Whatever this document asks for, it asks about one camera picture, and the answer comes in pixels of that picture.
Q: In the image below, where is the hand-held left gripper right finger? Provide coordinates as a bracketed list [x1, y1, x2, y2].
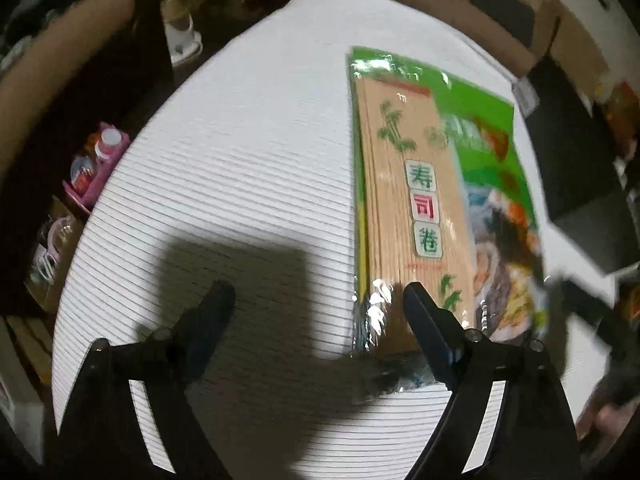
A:
[402, 282, 584, 480]

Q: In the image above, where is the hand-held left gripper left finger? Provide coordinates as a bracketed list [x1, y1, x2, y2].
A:
[57, 280, 237, 480]

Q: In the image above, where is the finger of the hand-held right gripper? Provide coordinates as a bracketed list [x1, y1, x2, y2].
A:
[547, 275, 626, 357]

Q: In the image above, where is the black storage box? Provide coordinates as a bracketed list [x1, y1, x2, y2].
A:
[515, 55, 640, 277]

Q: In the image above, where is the green sushi mat packet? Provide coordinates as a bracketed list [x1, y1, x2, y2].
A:
[346, 46, 552, 392]

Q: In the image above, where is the person's right hand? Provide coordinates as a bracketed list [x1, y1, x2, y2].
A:
[575, 391, 637, 443]

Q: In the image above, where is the open cardboard box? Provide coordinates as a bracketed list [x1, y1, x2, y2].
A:
[22, 197, 87, 314]

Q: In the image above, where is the pink plastic basket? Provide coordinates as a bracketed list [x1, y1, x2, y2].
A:
[62, 121, 132, 214]

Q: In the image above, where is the clear bottle red label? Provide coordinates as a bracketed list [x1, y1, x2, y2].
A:
[69, 154, 99, 188]

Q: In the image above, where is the white cardboard box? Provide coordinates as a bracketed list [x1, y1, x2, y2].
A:
[0, 319, 49, 467]

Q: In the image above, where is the black cushion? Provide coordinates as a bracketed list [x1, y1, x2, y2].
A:
[471, 0, 537, 54]

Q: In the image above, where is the brown armchair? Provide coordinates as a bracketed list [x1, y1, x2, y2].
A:
[0, 0, 137, 177]

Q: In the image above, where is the pile of clothes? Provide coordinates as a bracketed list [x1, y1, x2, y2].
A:
[0, 0, 91, 70]

